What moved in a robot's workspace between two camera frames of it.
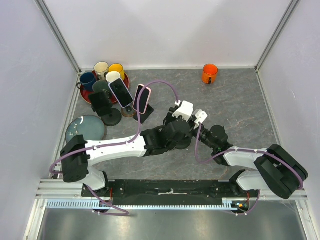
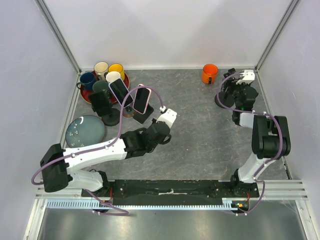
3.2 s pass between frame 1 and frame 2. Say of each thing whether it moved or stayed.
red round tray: stayed
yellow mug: stayed
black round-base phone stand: moved
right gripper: moved
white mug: stayed
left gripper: moved
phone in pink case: stayed
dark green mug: stayed
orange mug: stayed
